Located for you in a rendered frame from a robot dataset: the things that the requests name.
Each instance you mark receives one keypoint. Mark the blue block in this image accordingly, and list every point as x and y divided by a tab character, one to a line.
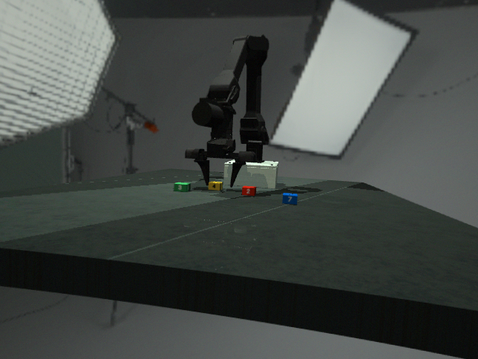
290	198

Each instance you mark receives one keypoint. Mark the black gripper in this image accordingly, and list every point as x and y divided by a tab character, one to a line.
200	157

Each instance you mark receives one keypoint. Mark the green block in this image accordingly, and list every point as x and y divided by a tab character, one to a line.
182	186

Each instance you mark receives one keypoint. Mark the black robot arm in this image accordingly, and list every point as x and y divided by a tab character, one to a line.
224	91

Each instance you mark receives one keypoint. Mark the yellow block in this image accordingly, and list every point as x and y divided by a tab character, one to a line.
215	186

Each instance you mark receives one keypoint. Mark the red block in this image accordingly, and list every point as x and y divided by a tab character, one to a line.
249	190

